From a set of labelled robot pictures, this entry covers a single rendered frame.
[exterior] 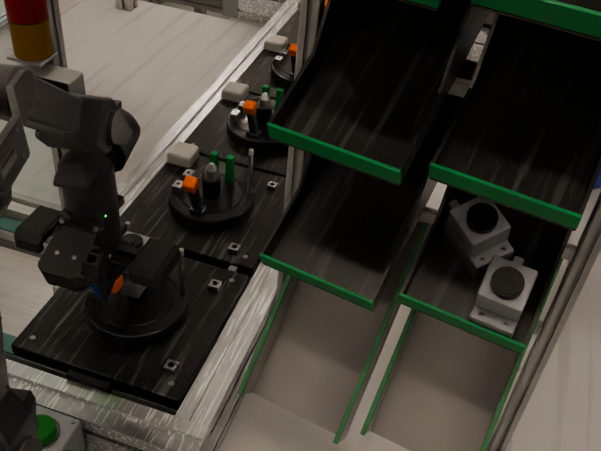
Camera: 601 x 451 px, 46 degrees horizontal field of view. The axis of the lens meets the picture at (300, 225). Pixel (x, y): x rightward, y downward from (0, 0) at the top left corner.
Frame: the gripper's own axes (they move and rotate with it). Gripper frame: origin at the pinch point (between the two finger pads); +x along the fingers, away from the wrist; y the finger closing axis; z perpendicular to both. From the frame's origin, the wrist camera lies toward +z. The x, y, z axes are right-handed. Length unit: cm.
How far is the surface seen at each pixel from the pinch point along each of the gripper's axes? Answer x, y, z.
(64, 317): 12.5, -8.2, -1.9
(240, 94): 11, -8, -65
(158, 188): 12.4, -9.8, -32.8
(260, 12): 20, -26, -124
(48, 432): 12.3, 0.1, 14.4
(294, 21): 12, -11, -107
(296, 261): -10.2, 23.6, -1.3
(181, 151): 10.4, -9.7, -41.6
